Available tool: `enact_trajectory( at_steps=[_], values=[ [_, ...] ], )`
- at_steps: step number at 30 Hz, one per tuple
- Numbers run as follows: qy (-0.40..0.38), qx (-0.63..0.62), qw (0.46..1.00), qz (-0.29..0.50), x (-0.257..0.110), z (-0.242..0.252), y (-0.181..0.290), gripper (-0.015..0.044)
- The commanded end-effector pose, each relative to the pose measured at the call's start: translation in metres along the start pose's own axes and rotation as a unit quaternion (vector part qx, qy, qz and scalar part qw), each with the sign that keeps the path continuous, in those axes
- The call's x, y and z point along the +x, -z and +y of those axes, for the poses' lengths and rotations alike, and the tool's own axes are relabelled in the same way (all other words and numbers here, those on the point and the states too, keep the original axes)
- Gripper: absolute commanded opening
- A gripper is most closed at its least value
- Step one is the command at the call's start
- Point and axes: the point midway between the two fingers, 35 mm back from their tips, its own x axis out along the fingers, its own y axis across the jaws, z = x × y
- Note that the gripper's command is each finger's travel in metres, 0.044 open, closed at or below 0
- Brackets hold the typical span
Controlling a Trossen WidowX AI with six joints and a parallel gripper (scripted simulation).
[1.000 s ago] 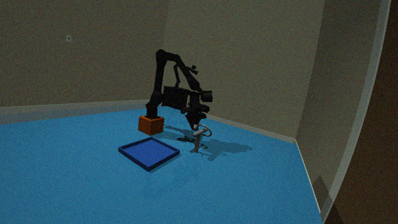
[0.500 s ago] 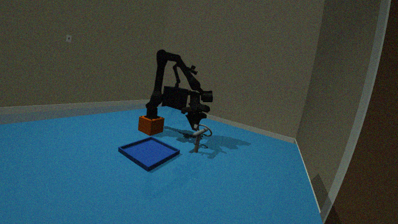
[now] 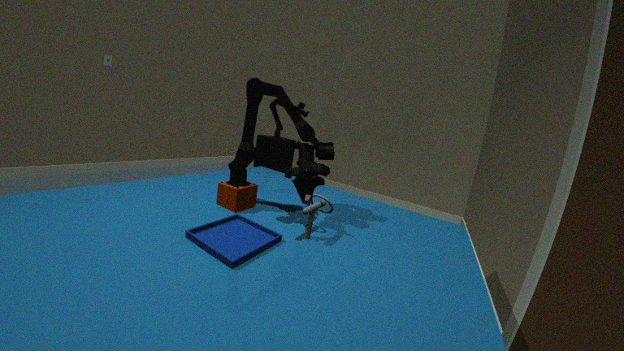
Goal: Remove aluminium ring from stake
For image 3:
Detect blue tray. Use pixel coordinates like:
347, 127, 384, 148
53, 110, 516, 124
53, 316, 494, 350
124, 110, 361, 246
185, 213, 283, 269

